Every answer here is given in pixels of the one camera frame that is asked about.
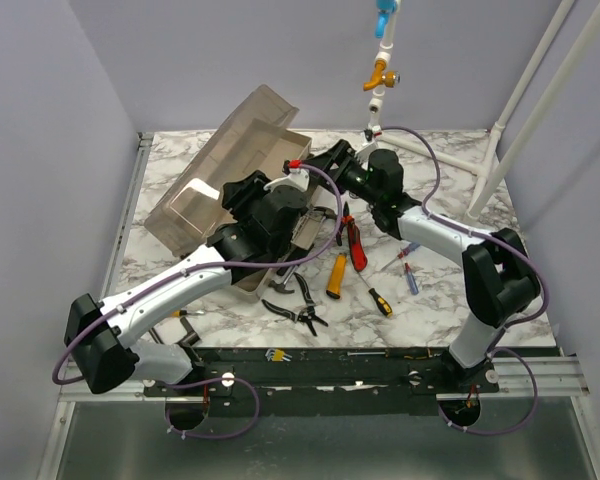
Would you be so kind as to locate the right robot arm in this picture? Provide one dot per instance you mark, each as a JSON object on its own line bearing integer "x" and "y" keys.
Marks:
{"x": 499, "y": 282}

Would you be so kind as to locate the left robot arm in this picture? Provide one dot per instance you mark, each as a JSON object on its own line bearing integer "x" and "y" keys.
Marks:
{"x": 101, "y": 336}

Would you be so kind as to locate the blue valve handle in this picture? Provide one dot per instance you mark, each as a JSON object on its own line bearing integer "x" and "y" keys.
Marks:
{"x": 385, "y": 9}

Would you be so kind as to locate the black mounting rail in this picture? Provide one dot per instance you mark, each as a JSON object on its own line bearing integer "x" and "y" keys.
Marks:
{"x": 233, "y": 382}

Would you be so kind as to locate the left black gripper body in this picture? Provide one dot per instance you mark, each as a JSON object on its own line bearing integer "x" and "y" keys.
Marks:
{"x": 247, "y": 202}

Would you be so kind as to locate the taupe plastic tool box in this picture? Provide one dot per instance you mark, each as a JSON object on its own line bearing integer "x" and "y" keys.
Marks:
{"x": 255, "y": 136}

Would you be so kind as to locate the small orange handled screwdriver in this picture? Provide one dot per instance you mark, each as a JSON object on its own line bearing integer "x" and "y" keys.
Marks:
{"x": 187, "y": 313}

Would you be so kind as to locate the orange brass faucet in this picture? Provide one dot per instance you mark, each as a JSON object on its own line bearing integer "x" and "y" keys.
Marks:
{"x": 382, "y": 76}

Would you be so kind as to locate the black handled claw hammer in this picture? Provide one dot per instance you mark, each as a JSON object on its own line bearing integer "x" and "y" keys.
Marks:
{"x": 301, "y": 245}

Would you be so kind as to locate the aluminium extrusion frame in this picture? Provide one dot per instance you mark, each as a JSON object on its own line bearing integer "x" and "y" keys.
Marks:
{"x": 66, "y": 408}

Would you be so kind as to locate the small blue clear screwdriver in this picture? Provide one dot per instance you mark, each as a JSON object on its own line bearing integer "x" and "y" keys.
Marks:
{"x": 410, "y": 278}

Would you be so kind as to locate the white pvc pipe frame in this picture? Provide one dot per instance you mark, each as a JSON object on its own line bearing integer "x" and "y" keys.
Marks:
{"x": 518, "y": 51}

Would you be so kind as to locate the orange black utility knife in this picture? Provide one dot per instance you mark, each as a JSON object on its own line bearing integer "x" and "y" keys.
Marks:
{"x": 333, "y": 288}

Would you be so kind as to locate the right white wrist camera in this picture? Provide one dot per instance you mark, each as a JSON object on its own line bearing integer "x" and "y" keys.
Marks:
{"x": 369, "y": 144}

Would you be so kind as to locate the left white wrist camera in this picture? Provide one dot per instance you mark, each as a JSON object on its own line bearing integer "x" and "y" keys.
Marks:
{"x": 297, "y": 178}

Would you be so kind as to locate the yellow hex key set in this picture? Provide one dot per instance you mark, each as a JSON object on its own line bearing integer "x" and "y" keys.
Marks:
{"x": 277, "y": 355}

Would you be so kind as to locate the red black utility knife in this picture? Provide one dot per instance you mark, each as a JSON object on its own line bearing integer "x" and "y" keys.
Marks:
{"x": 356, "y": 250}

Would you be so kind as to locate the orange black needle-nose pliers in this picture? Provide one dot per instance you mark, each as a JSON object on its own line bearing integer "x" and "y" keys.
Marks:
{"x": 344, "y": 224}

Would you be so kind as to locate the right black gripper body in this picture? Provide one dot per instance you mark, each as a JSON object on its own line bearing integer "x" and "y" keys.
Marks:
{"x": 350, "y": 176}

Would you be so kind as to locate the long black screwdriver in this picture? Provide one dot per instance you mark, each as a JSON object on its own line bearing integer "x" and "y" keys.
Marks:
{"x": 416, "y": 353}

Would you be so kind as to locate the black metal l bracket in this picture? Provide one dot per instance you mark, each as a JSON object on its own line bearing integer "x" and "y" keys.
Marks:
{"x": 174, "y": 331}

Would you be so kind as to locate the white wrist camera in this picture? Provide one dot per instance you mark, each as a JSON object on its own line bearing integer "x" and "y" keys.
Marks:
{"x": 369, "y": 144}
{"x": 297, "y": 178}

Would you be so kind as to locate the yellow black screwdriver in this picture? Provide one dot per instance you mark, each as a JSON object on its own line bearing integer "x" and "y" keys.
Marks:
{"x": 380, "y": 302}

